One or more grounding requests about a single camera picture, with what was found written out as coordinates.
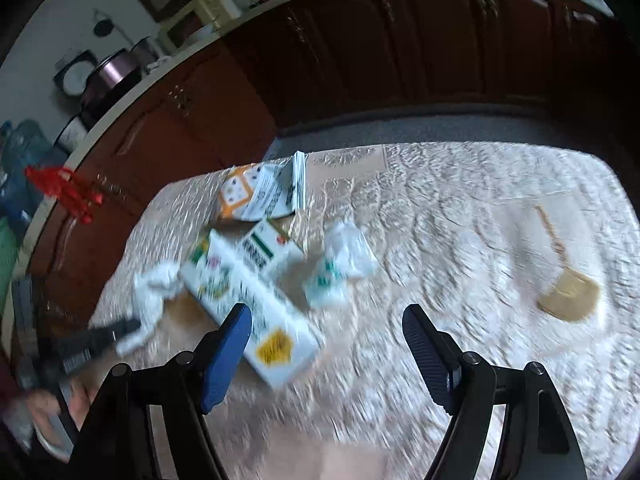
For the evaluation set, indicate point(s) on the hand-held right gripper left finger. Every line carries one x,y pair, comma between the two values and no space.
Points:
227,355

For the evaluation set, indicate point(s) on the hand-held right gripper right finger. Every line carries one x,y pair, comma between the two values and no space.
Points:
430,360

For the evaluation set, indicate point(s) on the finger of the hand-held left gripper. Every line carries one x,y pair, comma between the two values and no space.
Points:
112,335

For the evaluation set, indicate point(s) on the white tissue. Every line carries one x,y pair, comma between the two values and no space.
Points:
152,295

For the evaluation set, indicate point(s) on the white milk carton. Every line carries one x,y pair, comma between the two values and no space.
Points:
282,325

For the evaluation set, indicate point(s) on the person's left hand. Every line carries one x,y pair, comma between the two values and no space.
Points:
50,402

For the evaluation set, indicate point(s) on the green white box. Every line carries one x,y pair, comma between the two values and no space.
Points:
265,250

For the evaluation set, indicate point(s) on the beige patterned tablecloth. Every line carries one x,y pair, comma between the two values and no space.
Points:
425,240

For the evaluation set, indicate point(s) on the crumpled white plastic bag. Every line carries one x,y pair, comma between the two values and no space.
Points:
340,260

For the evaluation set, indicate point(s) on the wooden spoon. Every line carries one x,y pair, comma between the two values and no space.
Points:
567,300

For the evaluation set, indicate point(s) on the red tassel ornament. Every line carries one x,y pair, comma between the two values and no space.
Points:
65,190

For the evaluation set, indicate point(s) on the orange white snack packet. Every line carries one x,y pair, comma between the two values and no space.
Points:
240,191

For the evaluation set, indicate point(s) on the white printed packet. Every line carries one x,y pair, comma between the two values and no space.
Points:
282,190

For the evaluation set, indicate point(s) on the large blue water jug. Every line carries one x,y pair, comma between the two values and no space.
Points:
25,150

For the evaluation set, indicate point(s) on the kitchen scale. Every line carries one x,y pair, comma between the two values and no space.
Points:
75,77

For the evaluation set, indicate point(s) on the stainless rice cooker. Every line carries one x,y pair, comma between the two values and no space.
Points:
115,74

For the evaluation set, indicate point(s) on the brown lower kitchen cabinets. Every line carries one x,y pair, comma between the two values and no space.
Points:
400,50

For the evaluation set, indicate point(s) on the cream microwave oven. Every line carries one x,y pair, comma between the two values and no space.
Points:
215,6

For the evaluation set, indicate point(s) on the black round wall hanger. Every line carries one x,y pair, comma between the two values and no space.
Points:
102,26

